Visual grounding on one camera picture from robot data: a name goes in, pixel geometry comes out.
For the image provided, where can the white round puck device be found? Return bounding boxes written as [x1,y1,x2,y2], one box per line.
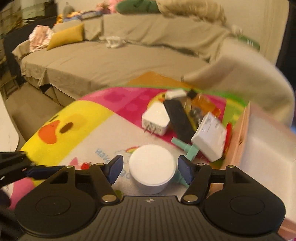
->
[128,145,177,195]

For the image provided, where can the black remote control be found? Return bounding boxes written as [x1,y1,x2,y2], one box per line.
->
[163,99,195,143]

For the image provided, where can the teal plastic piece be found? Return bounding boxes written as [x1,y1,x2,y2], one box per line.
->
[171,137,199,187]

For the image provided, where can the colourful cartoon play mat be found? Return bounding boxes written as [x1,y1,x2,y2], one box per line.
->
[6,86,249,210]

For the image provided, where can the orange transparent item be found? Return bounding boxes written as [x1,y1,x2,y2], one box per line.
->
[185,89,221,122]

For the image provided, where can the white plug charger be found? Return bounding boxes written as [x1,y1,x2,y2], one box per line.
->
[141,101,170,136]

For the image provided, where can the small white adapter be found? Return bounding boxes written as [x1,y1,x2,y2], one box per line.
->
[165,89,187,100]

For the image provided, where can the beige covered sofa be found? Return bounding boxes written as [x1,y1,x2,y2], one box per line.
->
[12,1,295,126]

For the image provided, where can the pink patterned cloth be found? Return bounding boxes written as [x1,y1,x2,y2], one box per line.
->
[29,25,55,53]

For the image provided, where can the white cloth on sofa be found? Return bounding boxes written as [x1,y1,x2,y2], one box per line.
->
[99,36,126,49]

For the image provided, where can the green digital clock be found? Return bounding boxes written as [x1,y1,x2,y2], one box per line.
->
[238,35,260,52]

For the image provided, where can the yellow cushion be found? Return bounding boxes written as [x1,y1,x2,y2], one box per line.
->
[46,24,84,51]

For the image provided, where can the beige rolled blanket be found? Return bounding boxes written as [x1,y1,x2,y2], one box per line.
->
[156,0,227,24]

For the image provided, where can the green plush pillow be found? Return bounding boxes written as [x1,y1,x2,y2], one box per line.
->
[115,0,161,15]

